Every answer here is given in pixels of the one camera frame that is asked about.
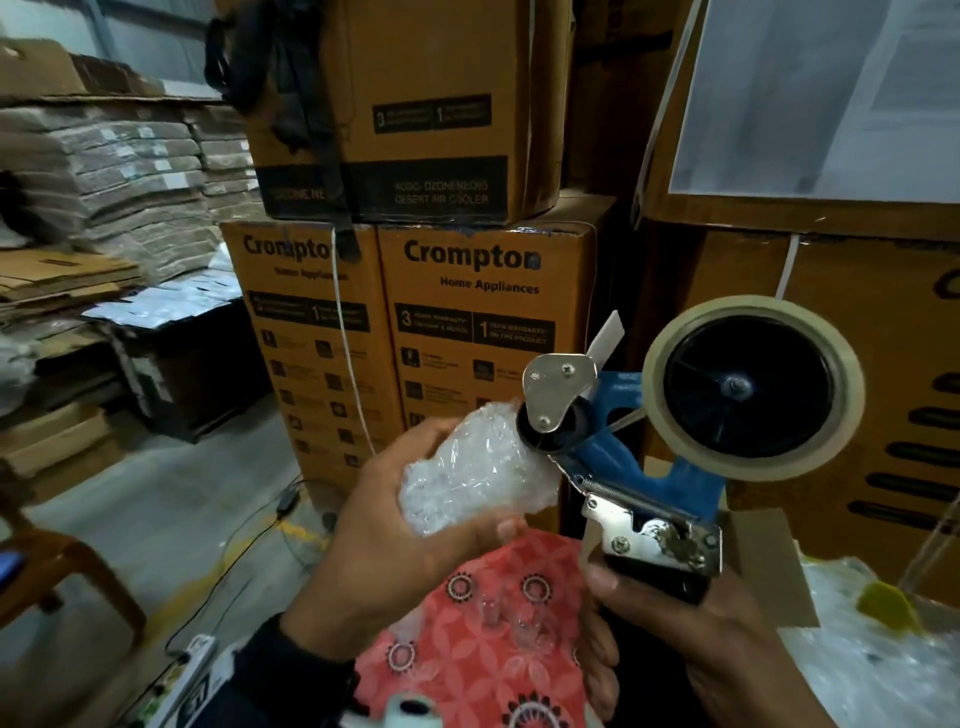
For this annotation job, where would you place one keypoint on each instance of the person's right hand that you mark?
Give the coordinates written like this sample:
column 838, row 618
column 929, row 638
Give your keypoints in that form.
column 720, row 660

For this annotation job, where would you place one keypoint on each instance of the person's left hand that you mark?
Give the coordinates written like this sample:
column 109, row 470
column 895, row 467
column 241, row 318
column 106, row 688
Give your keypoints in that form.
column 360, row 570

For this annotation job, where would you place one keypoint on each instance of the small cardboard box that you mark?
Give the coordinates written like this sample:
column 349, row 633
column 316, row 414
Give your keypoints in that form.
column 768, row 567

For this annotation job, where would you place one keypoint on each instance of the clear drinking glass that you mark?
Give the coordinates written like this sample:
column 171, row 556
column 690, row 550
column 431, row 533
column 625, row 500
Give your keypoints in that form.
column 488, row 612
column 525, row 630

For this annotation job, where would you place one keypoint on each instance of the bubble wrap bundle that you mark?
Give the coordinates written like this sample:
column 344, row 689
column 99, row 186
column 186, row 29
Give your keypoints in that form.
column 878, row 668

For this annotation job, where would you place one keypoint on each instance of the tape dispenser with tape roll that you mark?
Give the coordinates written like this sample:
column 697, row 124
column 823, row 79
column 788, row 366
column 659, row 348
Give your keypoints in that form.
column 750, row 387

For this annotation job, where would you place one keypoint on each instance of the stack of Crompton cartons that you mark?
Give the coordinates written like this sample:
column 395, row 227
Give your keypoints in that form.
column 465, row 300

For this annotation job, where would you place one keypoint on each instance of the pile of flattened cardboard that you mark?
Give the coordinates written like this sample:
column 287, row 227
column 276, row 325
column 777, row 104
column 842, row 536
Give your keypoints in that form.
column 45, row 278

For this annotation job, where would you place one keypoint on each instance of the black power adapter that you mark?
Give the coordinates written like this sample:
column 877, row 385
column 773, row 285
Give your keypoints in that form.
column 288, row 500

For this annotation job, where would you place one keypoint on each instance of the black wristband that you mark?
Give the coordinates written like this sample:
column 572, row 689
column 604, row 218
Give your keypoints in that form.
column 278, row 683

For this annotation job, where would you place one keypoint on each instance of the yellow plastic bin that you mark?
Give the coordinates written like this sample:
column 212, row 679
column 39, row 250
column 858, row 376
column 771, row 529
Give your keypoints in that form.
column 888, row 605

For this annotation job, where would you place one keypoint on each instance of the white power strip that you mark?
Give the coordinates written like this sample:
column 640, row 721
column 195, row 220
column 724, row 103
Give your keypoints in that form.
column 177, row 683

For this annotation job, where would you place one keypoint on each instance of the brown plastic chair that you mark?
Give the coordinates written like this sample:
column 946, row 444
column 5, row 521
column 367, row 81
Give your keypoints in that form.
column 60, row 570

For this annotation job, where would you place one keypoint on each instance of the plain brown floor carton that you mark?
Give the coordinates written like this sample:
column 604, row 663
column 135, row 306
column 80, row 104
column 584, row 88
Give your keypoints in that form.
column 53, row 443

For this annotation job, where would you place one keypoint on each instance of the pile of white papers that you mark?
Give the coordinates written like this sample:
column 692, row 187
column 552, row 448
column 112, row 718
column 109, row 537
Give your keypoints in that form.
column 165, row 300

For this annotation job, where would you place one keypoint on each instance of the blue disc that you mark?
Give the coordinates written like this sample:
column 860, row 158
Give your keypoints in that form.
column 8, row 567

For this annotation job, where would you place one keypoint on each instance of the crumpled clear plastic bag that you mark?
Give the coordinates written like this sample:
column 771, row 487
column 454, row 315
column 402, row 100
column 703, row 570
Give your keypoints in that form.
column 12, row 368

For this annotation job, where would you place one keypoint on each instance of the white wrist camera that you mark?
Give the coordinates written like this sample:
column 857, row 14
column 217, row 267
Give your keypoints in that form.
column 413, row 711

